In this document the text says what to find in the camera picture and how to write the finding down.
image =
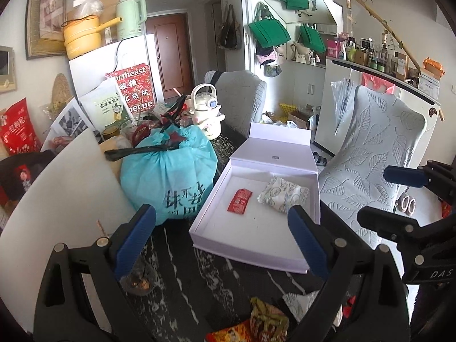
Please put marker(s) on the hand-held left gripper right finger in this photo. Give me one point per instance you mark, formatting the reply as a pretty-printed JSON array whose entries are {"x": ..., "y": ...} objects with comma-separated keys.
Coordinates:
[{"x": 308, "y": 244}]

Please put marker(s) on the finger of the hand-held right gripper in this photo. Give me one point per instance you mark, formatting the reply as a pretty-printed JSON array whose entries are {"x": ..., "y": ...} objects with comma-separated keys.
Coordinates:
[
  {"x": 402, "y": 176},
  {"x": 388, "y": 224}
]

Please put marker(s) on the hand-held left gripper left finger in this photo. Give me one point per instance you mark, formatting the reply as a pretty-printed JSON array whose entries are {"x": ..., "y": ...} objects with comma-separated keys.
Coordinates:
[{"x": 133, "y": 244}]

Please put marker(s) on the white cardboard box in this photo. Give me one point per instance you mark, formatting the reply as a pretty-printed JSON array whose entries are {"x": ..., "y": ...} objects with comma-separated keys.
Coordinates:
[{"x": 263, "y": 231}]

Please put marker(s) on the red gold candy packet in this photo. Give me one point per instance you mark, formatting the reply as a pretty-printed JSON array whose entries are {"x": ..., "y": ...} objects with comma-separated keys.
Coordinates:
[{"x": 267, "y": 319}]

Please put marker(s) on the pink slippers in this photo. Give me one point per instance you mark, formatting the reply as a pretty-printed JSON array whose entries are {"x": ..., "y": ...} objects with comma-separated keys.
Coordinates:
[{"x": 406, "y": 203}]

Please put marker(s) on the wooden skewer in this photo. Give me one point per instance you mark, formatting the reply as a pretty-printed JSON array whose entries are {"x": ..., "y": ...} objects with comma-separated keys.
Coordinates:
[{"x": 101, "y": 228}]

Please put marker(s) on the leaf patterned covered chair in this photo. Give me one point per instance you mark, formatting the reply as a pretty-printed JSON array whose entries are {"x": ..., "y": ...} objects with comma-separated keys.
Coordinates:
[{"x": 367, "y": 156}]

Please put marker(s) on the clear plastic cup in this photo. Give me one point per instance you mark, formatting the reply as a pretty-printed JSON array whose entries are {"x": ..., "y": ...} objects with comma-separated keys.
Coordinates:
[{"x": 139, "y": 285}]

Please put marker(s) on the white patterned snack packet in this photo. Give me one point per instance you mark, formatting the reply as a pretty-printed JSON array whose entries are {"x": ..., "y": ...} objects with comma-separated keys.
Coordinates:
[{"x": 281, "y": 194}]

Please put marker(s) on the small red sachet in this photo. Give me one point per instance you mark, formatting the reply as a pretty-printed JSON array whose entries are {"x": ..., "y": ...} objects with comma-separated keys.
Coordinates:
[{"x": 239, "y": 201}]

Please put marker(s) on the pair of sandals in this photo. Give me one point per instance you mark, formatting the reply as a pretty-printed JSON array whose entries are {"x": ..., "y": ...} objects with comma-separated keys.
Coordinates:
[{"x": 320, "y": 158}]

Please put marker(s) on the white curved board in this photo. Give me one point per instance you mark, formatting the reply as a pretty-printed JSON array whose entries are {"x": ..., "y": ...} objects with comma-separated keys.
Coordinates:
[{"x": 64, "y": 185}]

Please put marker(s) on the pink red cloth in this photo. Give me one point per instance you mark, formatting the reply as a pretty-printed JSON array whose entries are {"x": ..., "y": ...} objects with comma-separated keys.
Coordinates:
[{"x": 377, "y": 83}]

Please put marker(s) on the small white carton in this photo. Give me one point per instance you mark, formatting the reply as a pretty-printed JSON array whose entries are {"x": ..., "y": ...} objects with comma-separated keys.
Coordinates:
[{"x": 429, "y": 82}]

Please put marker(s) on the clear folded umbrella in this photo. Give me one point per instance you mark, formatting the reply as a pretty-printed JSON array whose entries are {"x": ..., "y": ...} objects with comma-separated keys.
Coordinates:
[{"x": 342, "y": 96}]

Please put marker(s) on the orange packet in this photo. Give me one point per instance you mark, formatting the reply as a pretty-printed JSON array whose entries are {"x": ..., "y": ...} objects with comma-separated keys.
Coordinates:
[{"x": 434, "y": 66}]

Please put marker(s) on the brown cardboard box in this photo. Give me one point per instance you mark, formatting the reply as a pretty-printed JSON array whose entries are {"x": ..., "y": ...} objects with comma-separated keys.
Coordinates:
[{"x": 299, "y": 118}]

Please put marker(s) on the row of bottles and jars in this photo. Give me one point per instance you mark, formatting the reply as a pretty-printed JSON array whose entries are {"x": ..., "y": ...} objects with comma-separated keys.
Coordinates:
[{"x": 370, "y": 55}]

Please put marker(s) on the dark red bag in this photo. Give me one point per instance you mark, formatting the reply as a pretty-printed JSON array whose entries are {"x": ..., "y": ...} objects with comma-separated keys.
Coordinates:
[{"x": 21, "y": 181}]

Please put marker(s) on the yellow egg tray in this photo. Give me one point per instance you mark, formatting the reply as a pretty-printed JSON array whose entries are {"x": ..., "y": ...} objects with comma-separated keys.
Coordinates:
[{"x": 288, "y": 111}]

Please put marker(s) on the printed paper sheet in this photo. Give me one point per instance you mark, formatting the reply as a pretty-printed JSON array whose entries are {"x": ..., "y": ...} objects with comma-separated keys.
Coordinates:
[{"x": 69, "y": 123}]

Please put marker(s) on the white green pouch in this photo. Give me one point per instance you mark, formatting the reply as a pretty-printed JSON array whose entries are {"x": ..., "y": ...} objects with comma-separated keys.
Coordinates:
[{"x": 107, "y": 108}]

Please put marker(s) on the red barbecue paper bag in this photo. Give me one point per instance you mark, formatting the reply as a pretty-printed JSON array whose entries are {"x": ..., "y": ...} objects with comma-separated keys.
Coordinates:
[{"x": 137, "y": 89}]

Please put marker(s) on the bamboo stick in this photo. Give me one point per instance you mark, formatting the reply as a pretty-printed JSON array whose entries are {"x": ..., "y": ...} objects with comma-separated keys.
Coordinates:
[{"x": 377, "y": 19}]

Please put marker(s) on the white cat shaped bag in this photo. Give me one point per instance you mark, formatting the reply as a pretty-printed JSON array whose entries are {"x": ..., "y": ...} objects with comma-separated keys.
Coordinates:
[{"x": 302, "y": 53}]

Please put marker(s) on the grey covered chair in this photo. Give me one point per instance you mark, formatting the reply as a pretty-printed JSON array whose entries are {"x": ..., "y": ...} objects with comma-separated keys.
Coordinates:
[{"x": 238, "y": 99}]

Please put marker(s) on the red snack bag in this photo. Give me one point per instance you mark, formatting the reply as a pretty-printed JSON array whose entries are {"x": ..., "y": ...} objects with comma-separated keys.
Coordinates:
[{"x": 17, "y": 131}]

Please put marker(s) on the woven straw fan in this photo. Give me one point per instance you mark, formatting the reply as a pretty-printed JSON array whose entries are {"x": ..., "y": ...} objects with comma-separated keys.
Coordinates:
[{"x": 62, "y": 89}]

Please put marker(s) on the white refrigerator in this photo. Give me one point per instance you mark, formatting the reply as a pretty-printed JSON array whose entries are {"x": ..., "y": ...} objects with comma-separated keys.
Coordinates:
[{"x": 92, "y": 67}]

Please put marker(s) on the brown wooden door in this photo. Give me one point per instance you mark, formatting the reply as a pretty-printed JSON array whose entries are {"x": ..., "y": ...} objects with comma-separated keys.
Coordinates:
[{"x": 171, "y": 53}]

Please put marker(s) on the yellow cooking pot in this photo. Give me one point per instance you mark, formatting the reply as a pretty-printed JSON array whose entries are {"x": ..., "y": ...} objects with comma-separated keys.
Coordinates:
[{"x": 80, "y": 37}]

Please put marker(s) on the small framed picture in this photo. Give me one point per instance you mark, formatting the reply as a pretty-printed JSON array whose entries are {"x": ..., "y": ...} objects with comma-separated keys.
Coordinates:
[{"x": 6, "y": 69}]

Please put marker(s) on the pale green kettle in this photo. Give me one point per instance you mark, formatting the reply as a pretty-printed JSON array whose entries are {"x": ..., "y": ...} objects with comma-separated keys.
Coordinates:
[{"x": 130, "y": 17}]

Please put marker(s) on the black hanging bag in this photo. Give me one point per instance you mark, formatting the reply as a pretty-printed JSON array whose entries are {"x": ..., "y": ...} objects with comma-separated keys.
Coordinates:
[{"x": 228, "y": 32}]

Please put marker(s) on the clear plastic bag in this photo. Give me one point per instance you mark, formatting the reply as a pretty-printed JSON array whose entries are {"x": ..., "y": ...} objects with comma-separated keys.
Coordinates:
[{"x": 87, "y": 5}]

